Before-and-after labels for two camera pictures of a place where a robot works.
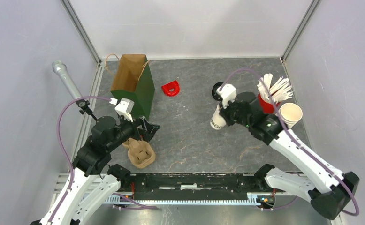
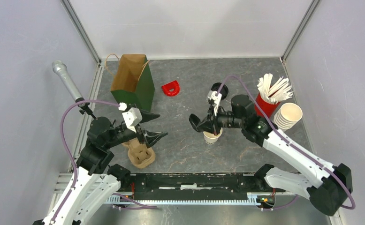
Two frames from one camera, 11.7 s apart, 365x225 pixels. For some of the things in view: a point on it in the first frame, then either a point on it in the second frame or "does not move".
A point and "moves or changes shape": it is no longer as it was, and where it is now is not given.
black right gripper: x=224 y=112 to x=207 y=124
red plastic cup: x=268 y=108 does not move
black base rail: x=191 y=186 does not move
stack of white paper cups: x=291 y=113 does not move
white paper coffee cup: x=217 y=121 moves or changes shape
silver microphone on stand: x=83 y=104 does not move
